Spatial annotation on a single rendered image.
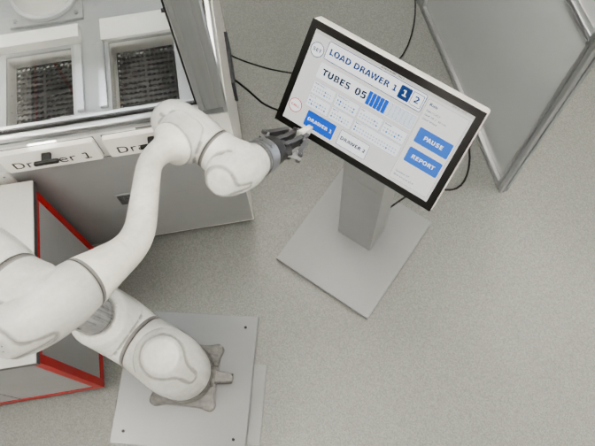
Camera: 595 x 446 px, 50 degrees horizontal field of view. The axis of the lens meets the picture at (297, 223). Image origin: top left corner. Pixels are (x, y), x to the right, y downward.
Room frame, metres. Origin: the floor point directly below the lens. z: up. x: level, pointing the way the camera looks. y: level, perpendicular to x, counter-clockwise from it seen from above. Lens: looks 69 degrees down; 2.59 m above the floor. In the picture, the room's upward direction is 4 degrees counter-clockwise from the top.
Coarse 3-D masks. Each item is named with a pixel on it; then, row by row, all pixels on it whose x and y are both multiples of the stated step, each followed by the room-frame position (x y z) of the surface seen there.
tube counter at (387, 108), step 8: (360, 88) 0.93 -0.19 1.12; (368, 88) 0.92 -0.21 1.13; (352, 96) 0.92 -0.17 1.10; (360, 96) 0.91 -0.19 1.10; (368, 96) 0.90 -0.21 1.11; (376, 96) 0.90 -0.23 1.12; (368, 104) 0.89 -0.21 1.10; (376, 104) 0.88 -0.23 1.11; (384, 104) 0.87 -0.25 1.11; (392, 104) 0.87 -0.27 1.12; (384, 112) 0.86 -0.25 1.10; (392, 112) 0.85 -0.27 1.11; (400, 112) 0.85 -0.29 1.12; (408, 112) 0.84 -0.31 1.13; (400, 120) 0.83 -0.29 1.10; (408, 120) 0.82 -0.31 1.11; (408, 128) 0.81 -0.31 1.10
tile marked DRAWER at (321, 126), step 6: (306, 114) 0.92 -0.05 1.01; (312, 114) 0.92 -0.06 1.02; (306, 120) 0.91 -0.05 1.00; (312, 120) 0.91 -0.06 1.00; (318, 120) 0.90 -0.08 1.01; (324, 120) 0.90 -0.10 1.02; (318, 126) 0.89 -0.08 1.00; (324, 126) 0.89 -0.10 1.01; (330, 126) 0.88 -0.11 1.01; (336, 126) 0.87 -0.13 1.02; (318, 132) 0.88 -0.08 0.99; (324, 132) 0.87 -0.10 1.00; (330, 132) 0.87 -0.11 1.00; (330, 138) 0.85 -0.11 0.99
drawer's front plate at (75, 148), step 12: (48, 144) 0.94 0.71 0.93; (60, 144) 0.94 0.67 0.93; (72, 144) 0.93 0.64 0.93; (84, 144) 0.93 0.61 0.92; (96, 144) 0.95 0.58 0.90; (0, 156) 0.91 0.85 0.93; (12, 156) 0.92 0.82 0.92; (24, 156) 0.92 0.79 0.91; (36, 156) 0.92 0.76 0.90; (60, 156) 0.93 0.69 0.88; (84, 156) 0.93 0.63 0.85; (96, 156) 0.93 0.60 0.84; (12, 168) 0.91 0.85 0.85; (24, 168) 0.91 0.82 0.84; (36, 168) 0.92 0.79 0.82
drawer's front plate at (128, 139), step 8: (144, 128) 0.97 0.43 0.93; (104, 136) 0.95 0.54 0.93; (112, 136) 0.95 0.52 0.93; (120, 136) 0.95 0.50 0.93; (128, 136) 0.95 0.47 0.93; (136, 136) 0.95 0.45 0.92; (144, 136) 0.95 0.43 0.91; (104, 144) 0.94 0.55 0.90; (112, 144) 0.94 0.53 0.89; (120, 144) 0.94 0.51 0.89; (128, 144) 0.94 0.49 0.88; (136, 144) 0.95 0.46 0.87; (112, 152) 0.94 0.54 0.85; (128, 152) 0.94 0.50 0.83; (136, 152) 0.95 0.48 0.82
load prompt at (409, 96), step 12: (336, 48) 1.02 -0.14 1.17; (336, 60) 1.00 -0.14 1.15; (348, 60) 0.99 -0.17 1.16; (360, 60) 0.98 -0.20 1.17; (348, 72) 0.97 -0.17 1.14; (360, 72) 0.96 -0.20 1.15; (372, 72) 0.95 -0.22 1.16; (384, 72) 0.94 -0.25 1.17; (372, 84) 0.92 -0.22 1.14; (384, 84) 0.91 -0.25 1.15; (396, 84) 0.90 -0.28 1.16; (408, 84) 0.89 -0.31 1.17; (396, 96) 0.88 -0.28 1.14; (408, 96) 0.87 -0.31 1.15; (420, 96) 0.86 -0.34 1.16; (420, 108) 0.84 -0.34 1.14
